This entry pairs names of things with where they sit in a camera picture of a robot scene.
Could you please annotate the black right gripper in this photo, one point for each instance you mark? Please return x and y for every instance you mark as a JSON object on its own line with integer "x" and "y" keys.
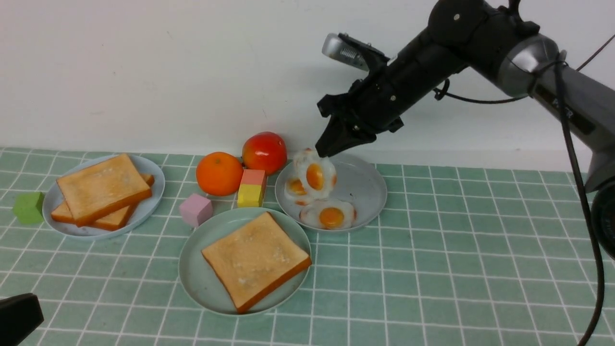
{"x": 356, "y": 117}

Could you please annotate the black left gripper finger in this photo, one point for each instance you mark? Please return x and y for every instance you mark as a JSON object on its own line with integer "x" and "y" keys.
{"x": 19, "y": 316}

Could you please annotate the fried egg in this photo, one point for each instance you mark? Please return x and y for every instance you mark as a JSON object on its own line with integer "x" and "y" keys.
{"x": 328, "y": 214}
{"x": 295, "y": 192}
{"x": 317, "y": 175}

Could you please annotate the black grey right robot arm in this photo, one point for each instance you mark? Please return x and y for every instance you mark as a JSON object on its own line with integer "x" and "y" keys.
{"x": 509, "y": 52}

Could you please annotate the grey egg plate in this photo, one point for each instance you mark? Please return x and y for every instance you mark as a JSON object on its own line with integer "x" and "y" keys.
{"x": 358, "y": 183}

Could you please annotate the red tomato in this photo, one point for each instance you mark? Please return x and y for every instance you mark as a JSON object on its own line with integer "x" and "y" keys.
{"x": 265, "y": 151}

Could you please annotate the pink orange block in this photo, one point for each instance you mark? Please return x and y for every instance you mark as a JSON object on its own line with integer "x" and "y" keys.
{"x": 254, "y": 177}

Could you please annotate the green cube block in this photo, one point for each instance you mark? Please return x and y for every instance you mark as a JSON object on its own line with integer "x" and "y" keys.
{"x": 27, "y": 207}

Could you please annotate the yellow cube block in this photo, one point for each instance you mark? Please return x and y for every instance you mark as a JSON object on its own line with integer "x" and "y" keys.
{"x": 250, "y": 195}

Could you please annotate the orange fruit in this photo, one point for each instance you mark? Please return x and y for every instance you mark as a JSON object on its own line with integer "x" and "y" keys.
{"x": 219, "y": 174}

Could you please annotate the pink cube block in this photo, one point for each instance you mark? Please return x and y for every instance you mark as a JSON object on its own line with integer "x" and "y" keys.
{"x": 196, "y": 209}

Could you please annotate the light blue bread plate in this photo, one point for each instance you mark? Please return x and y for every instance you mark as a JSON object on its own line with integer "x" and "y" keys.
{"x": 143, "y": 210}

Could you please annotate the green empty plate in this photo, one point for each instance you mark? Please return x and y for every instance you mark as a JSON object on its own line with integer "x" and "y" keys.
{"x": 198, "y": 279}

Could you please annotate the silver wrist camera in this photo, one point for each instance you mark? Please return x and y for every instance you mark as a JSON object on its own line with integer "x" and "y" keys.
{"x": 349, "y": 51}

